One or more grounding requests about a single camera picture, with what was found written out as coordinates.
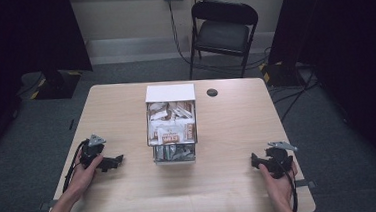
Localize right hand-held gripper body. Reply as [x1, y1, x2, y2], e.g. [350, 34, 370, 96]
[264, 139, 301, 181]

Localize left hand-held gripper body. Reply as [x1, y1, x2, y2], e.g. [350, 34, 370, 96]
[77, 133, 109, 170]

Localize person's right hand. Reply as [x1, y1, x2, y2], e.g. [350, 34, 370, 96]
[257, 160, 301, 209]

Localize person's left hand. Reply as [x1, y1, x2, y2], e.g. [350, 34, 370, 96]
[65, 154, 107, 200]

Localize pile of silver packets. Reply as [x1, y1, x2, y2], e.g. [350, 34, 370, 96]
[154, 143, 196, 162]

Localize small clear drawer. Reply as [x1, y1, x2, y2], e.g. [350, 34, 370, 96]
[152, 142, 197, 166]

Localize large clear drawer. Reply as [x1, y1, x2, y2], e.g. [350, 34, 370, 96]
[144, 98, 200, 148]

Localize pile of brown white packets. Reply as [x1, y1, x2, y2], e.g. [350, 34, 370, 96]
[146, 100, 198, 146]

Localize black stand base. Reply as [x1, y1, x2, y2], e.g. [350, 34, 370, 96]
[258, 58, 311, 89]
[27, 67, 85, 102]

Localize white box of snack packets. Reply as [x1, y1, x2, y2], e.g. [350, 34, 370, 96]
[143, 81, 201, 167]

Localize black folding chair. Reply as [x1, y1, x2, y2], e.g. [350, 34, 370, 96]
[184, 0, 264, 83]

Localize black curtain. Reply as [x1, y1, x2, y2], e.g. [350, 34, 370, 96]
[0, 0, 95, 100]
[263, 0, 376, 168]

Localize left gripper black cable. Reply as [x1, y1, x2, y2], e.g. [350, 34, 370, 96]
[58, 139, 95, 212]

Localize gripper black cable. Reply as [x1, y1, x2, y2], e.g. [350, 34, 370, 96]
[58, 139, 95, 212]
[275, 158, 301, 212]

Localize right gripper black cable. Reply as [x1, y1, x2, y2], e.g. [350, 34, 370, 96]
[275, 158, 301, 212]

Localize grey table bracket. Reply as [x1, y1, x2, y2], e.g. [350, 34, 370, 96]
[294, 178, 317, 191]
[37, 198, 59, 212]

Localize black floor cables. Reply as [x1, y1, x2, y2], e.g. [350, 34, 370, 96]
[268, 66, 323, 123]

